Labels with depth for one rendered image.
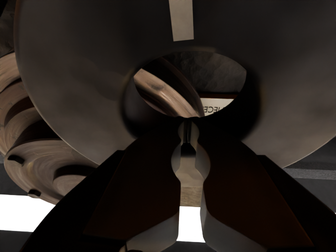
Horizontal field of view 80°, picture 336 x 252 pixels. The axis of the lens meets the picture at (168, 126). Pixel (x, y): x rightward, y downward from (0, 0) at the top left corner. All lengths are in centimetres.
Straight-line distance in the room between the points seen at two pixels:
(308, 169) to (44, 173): 590
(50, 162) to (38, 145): 6
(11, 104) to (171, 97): 26
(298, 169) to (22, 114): 585
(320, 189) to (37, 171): 931
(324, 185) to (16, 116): 957
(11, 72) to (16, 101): 5
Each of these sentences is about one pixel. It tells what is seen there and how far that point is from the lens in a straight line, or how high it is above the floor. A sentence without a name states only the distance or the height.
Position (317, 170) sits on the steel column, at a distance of 620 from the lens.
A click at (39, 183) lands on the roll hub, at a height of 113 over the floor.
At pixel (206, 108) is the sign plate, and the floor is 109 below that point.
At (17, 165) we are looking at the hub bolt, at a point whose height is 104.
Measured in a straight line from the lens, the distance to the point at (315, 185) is 948.
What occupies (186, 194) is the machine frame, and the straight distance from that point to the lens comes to 95.
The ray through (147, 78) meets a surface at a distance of 31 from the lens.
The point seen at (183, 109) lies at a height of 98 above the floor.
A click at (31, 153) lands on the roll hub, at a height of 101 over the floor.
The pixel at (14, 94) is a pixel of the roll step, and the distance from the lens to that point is 40.
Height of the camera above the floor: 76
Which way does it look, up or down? 46 degrees up
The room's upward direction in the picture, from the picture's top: 180 degrees counter-clockwise
